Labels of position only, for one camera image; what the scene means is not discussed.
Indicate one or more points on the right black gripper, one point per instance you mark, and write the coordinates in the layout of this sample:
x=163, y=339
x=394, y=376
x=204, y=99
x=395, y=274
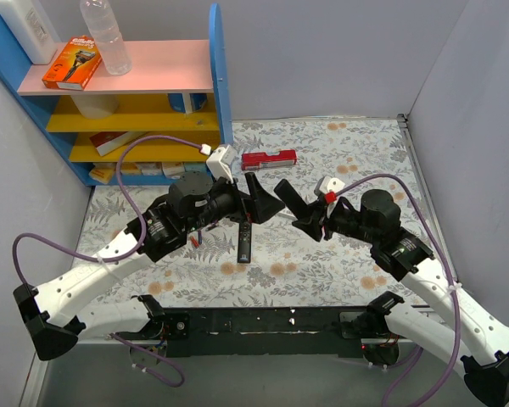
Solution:
x=319, y=219

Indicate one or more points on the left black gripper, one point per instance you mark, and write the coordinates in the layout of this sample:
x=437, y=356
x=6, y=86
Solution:
x=243, y=203

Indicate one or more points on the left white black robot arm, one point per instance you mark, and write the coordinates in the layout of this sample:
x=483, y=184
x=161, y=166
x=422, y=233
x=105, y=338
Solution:
x=55, y=313

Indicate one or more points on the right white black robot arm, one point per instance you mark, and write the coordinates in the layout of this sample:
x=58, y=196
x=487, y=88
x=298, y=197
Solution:
x=472, y=341

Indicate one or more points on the white air conditioner remote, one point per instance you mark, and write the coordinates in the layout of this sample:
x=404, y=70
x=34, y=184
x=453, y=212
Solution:
x=287, y=215

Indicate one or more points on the black slim remote control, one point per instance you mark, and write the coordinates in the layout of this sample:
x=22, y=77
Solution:
x=244, y=243

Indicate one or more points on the red rectangular box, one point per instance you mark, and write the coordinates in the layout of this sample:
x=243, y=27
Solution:
x=262, y=160

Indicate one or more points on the blue white small box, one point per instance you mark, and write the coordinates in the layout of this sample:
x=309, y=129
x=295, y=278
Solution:
x=195, y=167

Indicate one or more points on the red blue battery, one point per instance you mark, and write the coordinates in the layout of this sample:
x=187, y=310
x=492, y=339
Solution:
x=195, y=242

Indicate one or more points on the white red small box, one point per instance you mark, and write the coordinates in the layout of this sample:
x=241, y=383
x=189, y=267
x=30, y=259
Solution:
x=172, y=170

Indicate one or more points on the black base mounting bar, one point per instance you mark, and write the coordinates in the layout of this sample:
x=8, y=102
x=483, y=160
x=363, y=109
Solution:
x=347, y=332

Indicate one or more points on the yellow white small box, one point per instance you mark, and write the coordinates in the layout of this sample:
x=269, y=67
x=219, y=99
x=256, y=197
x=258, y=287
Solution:
x=130, y=169

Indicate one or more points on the orange yellow small box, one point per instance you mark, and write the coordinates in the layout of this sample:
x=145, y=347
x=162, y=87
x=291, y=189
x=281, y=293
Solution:
x=103, y=173

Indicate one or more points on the red white flat box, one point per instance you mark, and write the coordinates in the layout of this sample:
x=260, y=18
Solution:
x=108, y=141

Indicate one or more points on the blue multicolour shelf unit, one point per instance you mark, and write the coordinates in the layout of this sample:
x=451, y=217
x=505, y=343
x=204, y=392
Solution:
x=159, y=68

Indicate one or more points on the white cylinder container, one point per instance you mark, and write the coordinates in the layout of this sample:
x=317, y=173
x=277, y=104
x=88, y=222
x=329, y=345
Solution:
x=95, y=107

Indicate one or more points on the orange razor box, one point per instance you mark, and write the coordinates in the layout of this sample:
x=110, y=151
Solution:
x=74, y=66

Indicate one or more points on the clear plastic water bottle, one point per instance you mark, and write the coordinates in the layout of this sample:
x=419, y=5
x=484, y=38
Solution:
x=103, y=27

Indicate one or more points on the white plastic bottle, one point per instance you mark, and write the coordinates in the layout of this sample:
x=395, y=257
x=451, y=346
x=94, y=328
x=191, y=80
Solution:
x=30, y=30

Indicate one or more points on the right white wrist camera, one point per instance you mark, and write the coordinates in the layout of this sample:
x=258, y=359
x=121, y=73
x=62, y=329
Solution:
x=327, y=188

